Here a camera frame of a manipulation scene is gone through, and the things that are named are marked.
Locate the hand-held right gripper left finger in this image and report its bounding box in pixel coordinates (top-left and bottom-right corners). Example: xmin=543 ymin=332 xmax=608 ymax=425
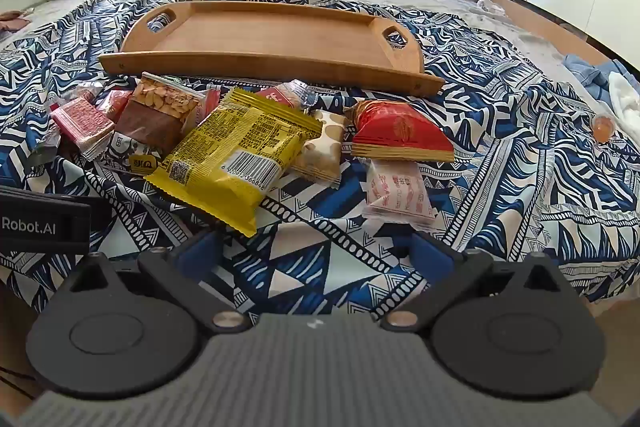
xmin=69 ymin=231 xmax=252 ymax=334

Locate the yellow snack packet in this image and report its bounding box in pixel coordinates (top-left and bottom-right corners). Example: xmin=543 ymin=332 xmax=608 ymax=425
xmin=144 ymin=87 xmax=324 ymax=238

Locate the orange jelly cup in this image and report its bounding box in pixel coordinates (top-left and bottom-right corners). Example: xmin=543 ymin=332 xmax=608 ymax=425
xmin=590 ymin=112 xmax=615 ymax=143

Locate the cream brown patched snack packet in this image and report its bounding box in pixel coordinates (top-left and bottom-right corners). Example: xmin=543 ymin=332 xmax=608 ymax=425
xmin=290 ymin=109 xmax=349 ymax=184

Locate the white cloth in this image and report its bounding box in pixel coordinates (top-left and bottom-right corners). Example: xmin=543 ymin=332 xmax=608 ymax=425
xmin=606 ymin=72 xmax=640 ymax=144

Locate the white pink snack packet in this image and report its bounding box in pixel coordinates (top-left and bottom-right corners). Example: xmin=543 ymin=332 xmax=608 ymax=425
xmin=362 ymin=159 xmax=437 ymax=221

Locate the wooden tray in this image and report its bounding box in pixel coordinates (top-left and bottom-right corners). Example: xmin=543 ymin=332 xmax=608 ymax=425
xmin=97 ymin=1 xmax=446 ymax=98

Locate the brown peanut snack packet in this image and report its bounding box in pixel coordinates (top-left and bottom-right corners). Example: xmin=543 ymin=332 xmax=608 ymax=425
xmin=111 ymin=73 xmax=212 ymax=158

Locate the brown cloth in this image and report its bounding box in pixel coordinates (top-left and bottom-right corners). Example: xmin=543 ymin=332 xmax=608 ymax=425
xmin=0 ymin=9 xmax=32 ymax=32

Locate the blue clothing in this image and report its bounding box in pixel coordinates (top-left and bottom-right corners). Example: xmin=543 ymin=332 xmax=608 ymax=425
xmin=562 ymin=54 xmax=640 ymax=104

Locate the blue patterned blanket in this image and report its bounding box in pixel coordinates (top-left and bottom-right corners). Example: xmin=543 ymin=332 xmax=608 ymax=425
xmin=0 ymin=0 xmax=640 ymax=314

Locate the red wafer packet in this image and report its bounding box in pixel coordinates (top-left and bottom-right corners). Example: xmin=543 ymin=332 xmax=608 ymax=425
xmin=350 ymin=99 xmax=455 ymax=164

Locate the pink printed snack packet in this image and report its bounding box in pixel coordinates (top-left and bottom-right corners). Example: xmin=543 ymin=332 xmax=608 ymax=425
xmin=50 ymin=97 xmax=116 ymax=160

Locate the small red snack packet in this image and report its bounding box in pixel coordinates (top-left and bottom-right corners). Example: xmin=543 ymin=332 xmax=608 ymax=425
xmin=97 ymin=89 xmax=135 ymax=124

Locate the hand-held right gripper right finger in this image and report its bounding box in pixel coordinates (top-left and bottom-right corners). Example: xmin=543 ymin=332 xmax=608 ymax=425
xmin=380 ymin=232 xmax=569 ymax=334

